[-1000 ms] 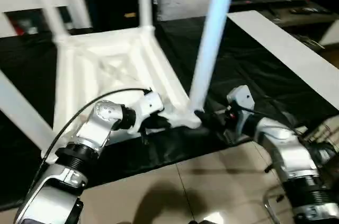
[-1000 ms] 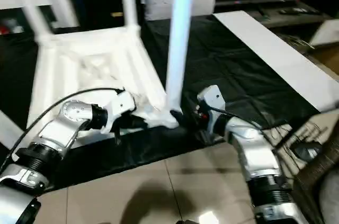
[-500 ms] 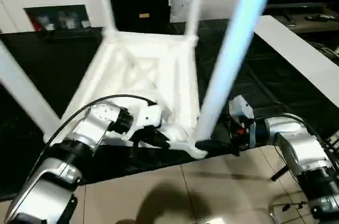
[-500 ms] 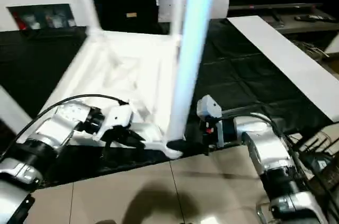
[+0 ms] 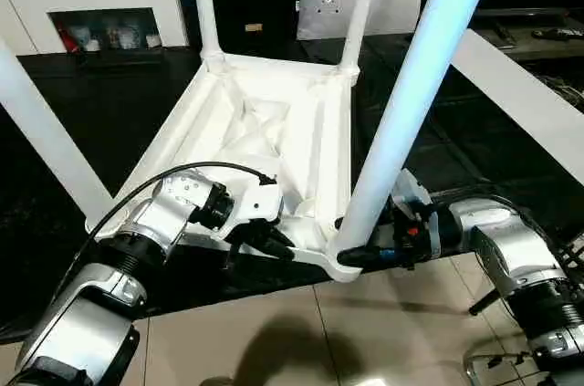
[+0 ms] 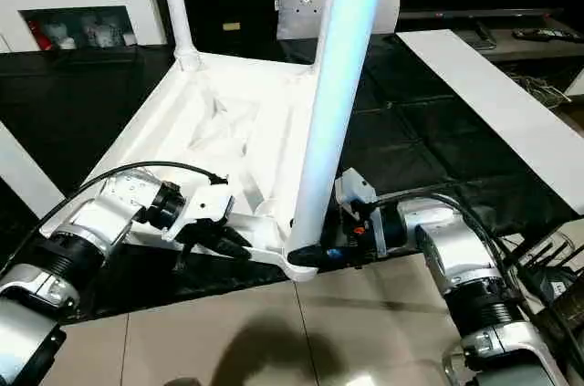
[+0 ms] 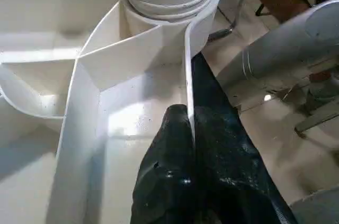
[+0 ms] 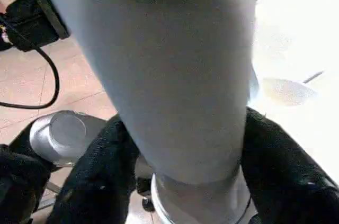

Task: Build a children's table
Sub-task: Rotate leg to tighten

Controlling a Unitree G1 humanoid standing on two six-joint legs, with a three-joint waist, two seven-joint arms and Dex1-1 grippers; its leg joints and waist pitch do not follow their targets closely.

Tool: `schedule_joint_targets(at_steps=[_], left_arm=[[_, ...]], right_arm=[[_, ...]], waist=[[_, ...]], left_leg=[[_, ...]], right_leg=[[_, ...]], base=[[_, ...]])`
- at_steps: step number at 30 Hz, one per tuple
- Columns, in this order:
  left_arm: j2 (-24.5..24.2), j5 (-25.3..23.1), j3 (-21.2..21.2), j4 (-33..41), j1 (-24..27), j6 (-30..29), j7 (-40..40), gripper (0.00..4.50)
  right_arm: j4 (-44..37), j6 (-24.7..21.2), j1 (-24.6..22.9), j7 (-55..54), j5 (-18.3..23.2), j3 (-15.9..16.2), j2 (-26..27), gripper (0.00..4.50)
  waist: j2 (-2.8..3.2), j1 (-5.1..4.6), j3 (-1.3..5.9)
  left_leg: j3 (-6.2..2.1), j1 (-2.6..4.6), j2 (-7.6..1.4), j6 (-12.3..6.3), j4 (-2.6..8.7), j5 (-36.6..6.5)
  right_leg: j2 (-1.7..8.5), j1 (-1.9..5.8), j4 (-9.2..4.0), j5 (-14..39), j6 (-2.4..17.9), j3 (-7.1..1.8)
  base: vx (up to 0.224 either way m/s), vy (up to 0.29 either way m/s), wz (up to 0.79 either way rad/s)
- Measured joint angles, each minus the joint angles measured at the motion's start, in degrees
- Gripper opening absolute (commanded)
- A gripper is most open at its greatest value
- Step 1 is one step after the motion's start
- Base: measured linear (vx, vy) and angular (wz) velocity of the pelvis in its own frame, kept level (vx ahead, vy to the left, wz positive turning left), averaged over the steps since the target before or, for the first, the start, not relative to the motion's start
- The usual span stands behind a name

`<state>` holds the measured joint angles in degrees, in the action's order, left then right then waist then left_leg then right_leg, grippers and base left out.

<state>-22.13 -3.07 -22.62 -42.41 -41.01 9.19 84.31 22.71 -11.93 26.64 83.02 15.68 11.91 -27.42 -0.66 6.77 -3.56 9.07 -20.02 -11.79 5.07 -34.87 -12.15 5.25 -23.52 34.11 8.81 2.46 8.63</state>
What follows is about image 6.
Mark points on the white plastic table top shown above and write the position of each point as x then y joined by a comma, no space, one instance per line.
210,121

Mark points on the white plastic table leg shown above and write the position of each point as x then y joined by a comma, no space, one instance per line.
338,94
178,7
27,172

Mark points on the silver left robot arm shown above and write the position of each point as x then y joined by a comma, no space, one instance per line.
73,249

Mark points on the black work mat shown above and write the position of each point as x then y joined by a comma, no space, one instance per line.
429,149

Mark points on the black stand leg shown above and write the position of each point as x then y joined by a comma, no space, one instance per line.
543,258

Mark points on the white flat sheet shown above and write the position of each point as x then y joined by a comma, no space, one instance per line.
493,103

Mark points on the grey floor device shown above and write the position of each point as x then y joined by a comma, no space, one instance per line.
561,290

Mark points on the small tan label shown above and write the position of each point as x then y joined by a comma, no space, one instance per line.
232,26

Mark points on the dark brown round seat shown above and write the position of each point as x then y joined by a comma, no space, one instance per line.
566,349

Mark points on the grey cushion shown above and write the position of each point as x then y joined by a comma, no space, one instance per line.
301,3

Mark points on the black flat screen stand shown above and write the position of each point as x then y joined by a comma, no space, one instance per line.
479,21

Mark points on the black remote control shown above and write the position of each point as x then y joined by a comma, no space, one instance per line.
547,35

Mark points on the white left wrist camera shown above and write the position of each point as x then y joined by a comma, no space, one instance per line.
203,208

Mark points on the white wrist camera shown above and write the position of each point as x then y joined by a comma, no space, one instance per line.
203,208
354,190

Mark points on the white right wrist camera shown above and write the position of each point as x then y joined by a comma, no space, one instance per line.
354,190

